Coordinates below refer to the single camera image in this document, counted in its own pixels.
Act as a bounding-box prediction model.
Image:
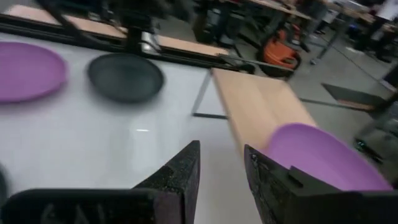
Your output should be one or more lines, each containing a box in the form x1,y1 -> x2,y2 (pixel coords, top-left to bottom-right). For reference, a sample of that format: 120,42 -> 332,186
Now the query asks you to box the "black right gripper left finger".
0,140 -> 201,224

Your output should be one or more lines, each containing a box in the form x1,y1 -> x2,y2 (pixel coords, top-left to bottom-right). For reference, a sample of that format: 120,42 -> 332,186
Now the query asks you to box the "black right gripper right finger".
244,144 -> 398,224

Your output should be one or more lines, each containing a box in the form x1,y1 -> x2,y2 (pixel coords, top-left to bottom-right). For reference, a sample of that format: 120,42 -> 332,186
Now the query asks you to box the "purple plate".
264,123 -> 393,192
0,41 -> 68,104

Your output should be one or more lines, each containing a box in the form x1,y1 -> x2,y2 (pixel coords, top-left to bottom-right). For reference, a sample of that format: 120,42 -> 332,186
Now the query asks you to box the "wooden shelf with black legs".
191,67 -> 318,156

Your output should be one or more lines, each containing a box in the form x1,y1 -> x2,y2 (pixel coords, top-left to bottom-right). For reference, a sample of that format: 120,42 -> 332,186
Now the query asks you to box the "orange black machine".
256,29 -> 302,77

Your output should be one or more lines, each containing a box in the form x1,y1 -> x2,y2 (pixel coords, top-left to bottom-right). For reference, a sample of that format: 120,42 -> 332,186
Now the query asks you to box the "long wooden top workbench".
323,0 -> 398,32

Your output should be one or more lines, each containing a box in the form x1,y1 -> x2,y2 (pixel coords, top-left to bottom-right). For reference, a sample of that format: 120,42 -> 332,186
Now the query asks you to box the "person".
354,0 -> 398,60

